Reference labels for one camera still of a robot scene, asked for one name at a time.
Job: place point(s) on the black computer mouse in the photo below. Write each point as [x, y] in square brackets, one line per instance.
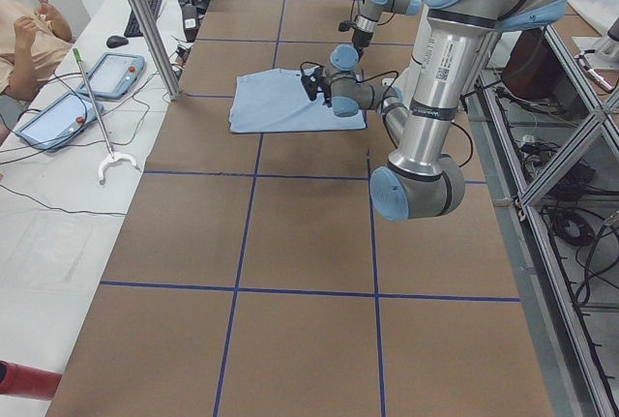
[115, 41]

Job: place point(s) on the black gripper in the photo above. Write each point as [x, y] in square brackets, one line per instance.
[357, 41]
[327, 93]

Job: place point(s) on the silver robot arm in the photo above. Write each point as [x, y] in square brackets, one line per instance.
[368, 17]
[419, 180]

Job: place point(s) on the blue teach pendant far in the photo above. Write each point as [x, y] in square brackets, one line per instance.
[113, 75]

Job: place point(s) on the person in beige clothes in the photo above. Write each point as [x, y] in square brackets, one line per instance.
[33, 43]

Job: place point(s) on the aluminium frame post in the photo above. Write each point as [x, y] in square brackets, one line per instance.
[156, 48]

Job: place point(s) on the light blue t-shirt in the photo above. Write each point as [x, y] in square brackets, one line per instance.
[275, 101]

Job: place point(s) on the blue teach pendant near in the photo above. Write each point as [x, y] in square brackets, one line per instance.
[59, 123]

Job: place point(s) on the aluminium side frame rail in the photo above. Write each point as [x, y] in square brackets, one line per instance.
[546, 115]

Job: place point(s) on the blue teach pendant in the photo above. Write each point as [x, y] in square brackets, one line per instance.
[59, 123]
[113, 75]

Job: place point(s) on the red cylindrical object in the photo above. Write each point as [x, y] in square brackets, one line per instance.
[27, 382]

